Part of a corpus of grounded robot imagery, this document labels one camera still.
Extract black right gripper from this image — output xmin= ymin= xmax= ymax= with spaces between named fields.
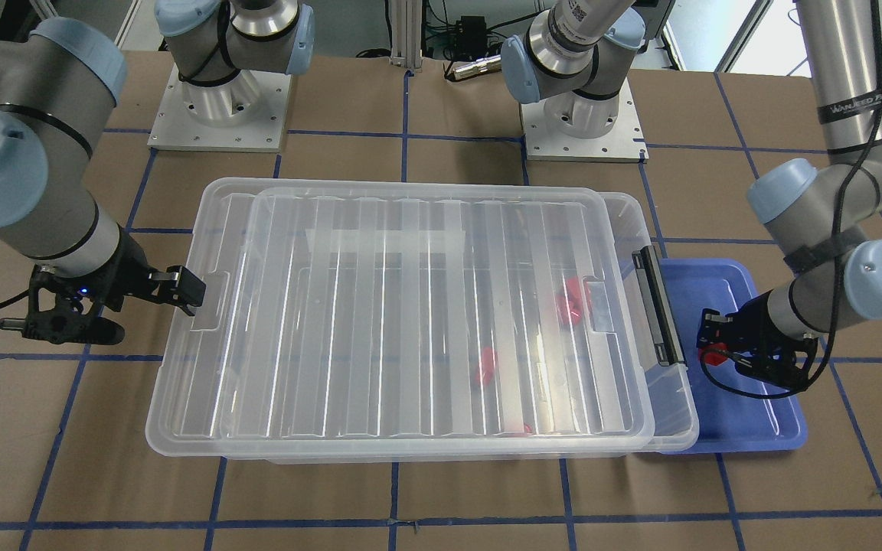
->
xmin=77 ymin=229 xmax=206 ymax=317

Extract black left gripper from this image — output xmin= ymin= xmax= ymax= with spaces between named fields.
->
xmin=697 ymin=295 xmax=794 ymax=367

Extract clear plastic box lid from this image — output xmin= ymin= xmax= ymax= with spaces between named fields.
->
xmin=145 ymin=178 xmax=656 ymax=460

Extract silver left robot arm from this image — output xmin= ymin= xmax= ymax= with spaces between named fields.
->
xmin=697 ymin=1 xmax=882 ymax=373

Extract red block in box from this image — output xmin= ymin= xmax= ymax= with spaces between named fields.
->
xmin=554 ymin=276 xmax=592 ymax=328

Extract clear plastic storage box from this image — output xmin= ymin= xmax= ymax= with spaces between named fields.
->
xmin=242 ymin=190 xmax=701 ymax=465

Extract blue plastic tray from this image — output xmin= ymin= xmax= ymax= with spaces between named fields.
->
xmin=617 ymin=259 xmax=808 ymax=455

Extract red block under lid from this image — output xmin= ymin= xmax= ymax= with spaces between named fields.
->
xmin=470 ymin=347 xmax=499 ymax=388

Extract black power strip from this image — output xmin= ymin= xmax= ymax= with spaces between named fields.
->
xmin=455 ymin=15 xmax=488 ymax=59

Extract black box latch handle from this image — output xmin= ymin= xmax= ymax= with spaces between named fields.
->
xmin=632 ymin=245 xmax=686 ymax=366

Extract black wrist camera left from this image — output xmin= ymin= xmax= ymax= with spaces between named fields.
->
xmin=733 ymin=338 xmax=822 ymax=393

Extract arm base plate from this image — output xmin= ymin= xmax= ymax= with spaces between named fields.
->
xmin=519 ymin=80 xmax=650 ymax=163
xmin=148 ymin=67 xmax=294 ymax=154

